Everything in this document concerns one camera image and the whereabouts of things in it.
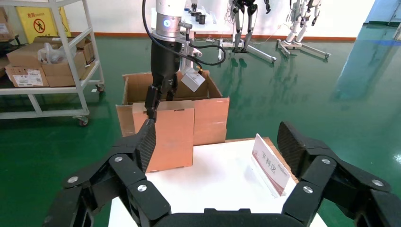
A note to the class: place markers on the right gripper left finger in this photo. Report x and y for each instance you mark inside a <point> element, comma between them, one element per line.
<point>125,175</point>

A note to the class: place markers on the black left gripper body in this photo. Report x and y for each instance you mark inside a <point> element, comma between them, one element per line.
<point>164,65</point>

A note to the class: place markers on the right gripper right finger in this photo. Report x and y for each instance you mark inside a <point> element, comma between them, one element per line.
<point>329,178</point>

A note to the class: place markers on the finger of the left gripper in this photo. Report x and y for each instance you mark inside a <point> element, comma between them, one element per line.
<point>170,94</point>
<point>152,103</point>

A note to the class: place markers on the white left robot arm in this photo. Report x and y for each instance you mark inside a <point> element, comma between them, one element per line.
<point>169,12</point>

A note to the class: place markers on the large open cardboard box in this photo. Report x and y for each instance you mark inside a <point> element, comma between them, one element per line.
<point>210,122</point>

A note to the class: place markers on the plain brown cardboard carton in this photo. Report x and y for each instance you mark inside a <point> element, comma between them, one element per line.
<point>62,69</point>
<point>87,50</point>
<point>4,28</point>
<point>22,53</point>
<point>62,82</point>

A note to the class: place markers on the cardboard carton with white label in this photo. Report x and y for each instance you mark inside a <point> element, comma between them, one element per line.
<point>28,78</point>

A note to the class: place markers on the acrylic sign with red print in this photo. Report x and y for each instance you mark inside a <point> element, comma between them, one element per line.
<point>271,166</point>

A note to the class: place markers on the black cylindrical cup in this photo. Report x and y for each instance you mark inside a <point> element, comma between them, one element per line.
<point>202,19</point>

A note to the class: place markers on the white workbench with parts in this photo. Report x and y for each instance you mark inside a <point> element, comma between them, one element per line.
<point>216,26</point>

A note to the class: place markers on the white wheeled shelf cart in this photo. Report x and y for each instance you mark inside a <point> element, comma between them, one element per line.
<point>65,31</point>

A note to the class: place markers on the clear plastic bag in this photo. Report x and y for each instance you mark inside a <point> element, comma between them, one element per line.
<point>51,55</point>

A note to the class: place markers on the white humanoid support stand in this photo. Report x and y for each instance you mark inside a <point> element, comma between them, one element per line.
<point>313,50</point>

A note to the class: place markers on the yellow warning sign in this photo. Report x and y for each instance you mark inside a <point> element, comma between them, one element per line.
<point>34,25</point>

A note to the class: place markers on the silver camera mount bracket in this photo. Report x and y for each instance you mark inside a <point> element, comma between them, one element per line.
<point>185,53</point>

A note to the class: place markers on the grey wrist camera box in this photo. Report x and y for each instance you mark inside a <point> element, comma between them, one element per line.
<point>192,81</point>

